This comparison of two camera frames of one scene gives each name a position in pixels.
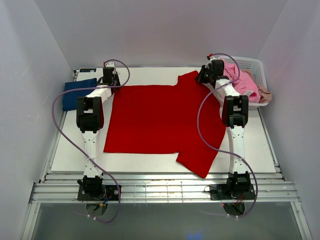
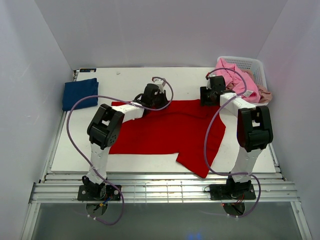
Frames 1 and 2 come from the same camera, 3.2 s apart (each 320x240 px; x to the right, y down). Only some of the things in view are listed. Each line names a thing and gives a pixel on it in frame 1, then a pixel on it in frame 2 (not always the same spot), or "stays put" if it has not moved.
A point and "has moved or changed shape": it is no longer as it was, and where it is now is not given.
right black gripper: [202, 75] to [206, 97]
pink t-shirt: [245, 82] stays put
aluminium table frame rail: [162, 189] stays put
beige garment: [265, 95] stays put
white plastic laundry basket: [256, 67] stays put
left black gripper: [114, 81] to [157, 100]
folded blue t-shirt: [70, 98] stays put
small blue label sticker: [87, 70] stays put
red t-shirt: [187, 119] has moved or changed shape
